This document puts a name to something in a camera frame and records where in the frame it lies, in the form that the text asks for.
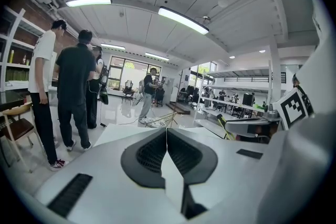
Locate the white wall shelf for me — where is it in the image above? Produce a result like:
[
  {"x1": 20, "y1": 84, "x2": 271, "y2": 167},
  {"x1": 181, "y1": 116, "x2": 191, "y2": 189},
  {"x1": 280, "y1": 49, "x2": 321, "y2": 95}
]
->
[{"x1": 0, "y1": 5, "x2": 57, "y2": 92}]

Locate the wire shopping basket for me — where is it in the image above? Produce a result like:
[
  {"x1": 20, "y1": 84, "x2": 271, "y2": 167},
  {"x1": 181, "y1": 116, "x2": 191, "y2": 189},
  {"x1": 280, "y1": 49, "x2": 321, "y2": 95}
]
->
[{"x1": 145, "y1": 111, "x2": 178, "y2": 129}]

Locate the black office chair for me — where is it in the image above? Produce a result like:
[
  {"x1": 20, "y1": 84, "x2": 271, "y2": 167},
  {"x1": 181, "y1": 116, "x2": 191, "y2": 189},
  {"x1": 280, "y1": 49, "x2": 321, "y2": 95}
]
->
[{"x1": 122, "y1": 79, "x2": 135, "y2": 104}]

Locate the long ceiling light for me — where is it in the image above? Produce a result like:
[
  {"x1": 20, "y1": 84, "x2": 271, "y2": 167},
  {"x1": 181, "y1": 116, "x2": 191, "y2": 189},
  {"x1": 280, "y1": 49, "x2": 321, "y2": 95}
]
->
[
  {"x1": 65, "y1": 0, "x2": 112, "y2": 8},
  {"x1": 144, "y1": 52, "x2": 170, "y2": 62},
  {"x1": 100, "y1": 43, "x2": 126, "y2": 51},
  {"x1": 157, "y1": 6, "x2": 210, "y2": 35}
]

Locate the wooden chair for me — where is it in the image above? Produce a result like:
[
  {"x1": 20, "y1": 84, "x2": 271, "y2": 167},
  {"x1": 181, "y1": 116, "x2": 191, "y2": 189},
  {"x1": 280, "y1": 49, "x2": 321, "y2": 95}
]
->
[{"x1": 0, "y1": 101, "x2": 47, "y2": 174}]

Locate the white metal rack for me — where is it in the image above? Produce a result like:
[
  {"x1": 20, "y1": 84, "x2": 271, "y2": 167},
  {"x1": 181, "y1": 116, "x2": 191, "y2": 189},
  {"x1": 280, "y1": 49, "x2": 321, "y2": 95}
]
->
[{"x1": 193, "y1": 59, "x2": 274, "y2": 137}]

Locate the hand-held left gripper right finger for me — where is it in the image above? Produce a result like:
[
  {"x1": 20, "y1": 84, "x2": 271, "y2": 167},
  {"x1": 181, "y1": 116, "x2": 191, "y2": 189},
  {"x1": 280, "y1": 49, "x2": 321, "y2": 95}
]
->
[{"x1": 166, "y1": 127, "x2": 269, "y2": 220}]

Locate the black table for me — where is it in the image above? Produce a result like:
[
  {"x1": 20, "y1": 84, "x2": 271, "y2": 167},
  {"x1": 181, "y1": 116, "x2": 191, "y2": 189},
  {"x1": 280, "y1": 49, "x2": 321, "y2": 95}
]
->
[{"x1": 0, "y1": 90, "x2": 27, "y2": 111}]

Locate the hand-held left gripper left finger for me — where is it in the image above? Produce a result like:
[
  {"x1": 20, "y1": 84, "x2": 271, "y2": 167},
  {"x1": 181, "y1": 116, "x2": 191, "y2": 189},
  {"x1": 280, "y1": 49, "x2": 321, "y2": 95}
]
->
[{"x1": 35, "y1": 127, "x2": 182, "y2": 224}]

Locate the black-framed window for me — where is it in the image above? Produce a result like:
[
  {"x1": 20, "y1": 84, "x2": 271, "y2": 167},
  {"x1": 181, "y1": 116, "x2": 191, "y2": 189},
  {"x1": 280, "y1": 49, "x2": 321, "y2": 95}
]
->
[{"x1": 108, "y1": 56, "x2": 162, "y2": 90}]

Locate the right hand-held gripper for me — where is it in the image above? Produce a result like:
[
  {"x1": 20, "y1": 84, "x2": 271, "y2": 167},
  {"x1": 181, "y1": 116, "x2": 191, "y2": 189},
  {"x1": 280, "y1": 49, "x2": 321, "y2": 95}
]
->
[{"x1": 224, "y1": 86, "x2": 314, "y2": 144}]

